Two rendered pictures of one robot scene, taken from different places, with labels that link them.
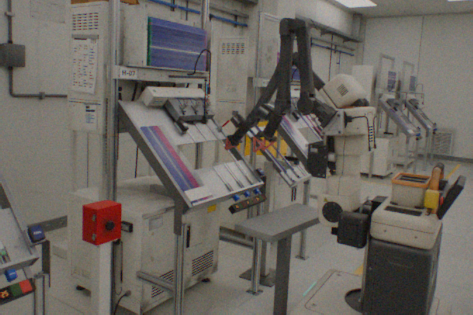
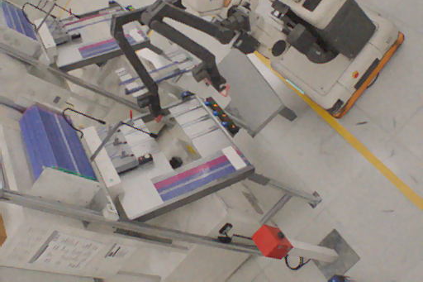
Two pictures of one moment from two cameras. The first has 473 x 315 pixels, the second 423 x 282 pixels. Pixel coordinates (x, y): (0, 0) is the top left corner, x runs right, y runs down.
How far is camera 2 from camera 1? 1.56 m
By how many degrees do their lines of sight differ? 36
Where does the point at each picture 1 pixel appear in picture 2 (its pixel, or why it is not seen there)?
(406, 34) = not seen: outside the picture
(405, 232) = (335, 5)
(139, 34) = (69, 183)
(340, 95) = (216, 1)
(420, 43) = not seen: outside the picture
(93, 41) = (56, 237)
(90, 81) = (91, 247)
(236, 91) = (35, 91)
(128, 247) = (236, 229)
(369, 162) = not seen: outside the picture
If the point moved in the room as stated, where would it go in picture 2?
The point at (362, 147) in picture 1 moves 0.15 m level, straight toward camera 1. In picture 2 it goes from (254, 2) to (275, 7)
